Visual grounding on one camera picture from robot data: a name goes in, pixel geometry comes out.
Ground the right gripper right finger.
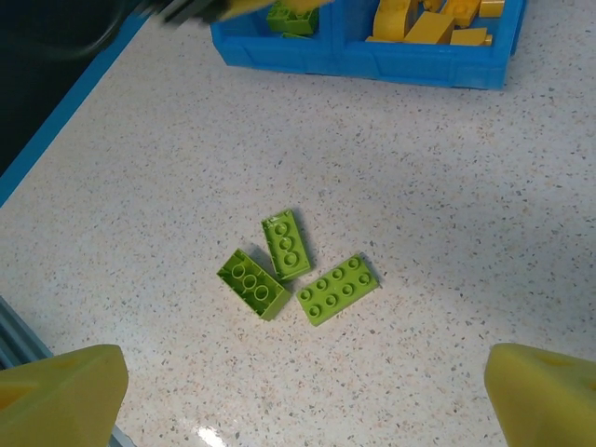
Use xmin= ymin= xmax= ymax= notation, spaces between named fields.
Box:
xmin=483 ymin=343 xmax=596 ymax=447

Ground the blue two-compartment plastic bin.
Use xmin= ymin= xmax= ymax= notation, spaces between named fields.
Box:
xmin=209 ymin=0 xmax=527 ymax=92

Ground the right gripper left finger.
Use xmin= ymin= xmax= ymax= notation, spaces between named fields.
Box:
xmin=0 ymin=344 xmax=129 ymax=447

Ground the left blue-trimmed table side rail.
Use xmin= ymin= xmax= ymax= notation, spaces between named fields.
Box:
xmin=0 ymin=13 xmax=146 ymax=209

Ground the small green lego brick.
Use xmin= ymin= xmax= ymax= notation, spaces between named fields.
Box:
xmin=281 ymin=7 xmax=322 ymax=38

